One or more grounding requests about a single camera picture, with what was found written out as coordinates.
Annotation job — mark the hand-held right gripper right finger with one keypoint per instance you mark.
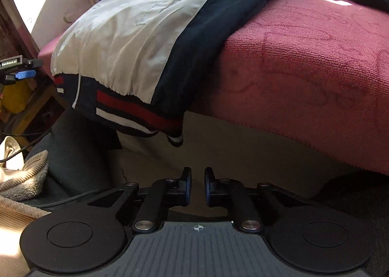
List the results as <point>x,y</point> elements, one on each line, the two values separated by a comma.
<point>207,187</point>

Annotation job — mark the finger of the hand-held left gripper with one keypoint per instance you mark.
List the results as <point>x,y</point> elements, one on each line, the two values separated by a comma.
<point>33,63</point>
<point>25,75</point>

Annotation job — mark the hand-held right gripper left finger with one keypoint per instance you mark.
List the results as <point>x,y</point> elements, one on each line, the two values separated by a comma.
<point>189,187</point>

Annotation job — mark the white and navy jacket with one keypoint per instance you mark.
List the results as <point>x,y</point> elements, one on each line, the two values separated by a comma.
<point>127,37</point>

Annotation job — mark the yellow cloth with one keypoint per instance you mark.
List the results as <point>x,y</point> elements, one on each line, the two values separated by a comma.
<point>15,97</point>

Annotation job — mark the white cabinet door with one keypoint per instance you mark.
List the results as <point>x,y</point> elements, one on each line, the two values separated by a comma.
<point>60,6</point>

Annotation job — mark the cream cloth bag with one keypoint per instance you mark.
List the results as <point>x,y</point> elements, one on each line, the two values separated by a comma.
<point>10,149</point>

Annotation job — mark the dark grey cloth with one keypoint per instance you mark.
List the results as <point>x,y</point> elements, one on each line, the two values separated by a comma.
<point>76,149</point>

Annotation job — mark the beige fleece cloth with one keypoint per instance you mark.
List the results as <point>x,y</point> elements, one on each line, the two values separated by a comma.
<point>21,176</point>

